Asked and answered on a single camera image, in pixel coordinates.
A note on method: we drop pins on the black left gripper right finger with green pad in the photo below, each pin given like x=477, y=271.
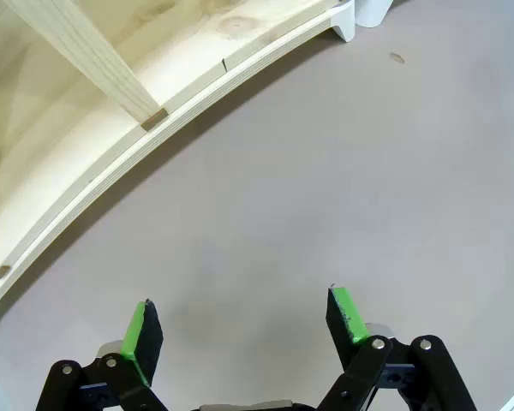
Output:
x=342, y=329

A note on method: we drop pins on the wooden riser with white legs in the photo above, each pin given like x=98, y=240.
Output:
x=188, y=120
x=370, y=13

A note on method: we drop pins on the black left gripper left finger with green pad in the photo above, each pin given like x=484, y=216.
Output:
x=147, y=342

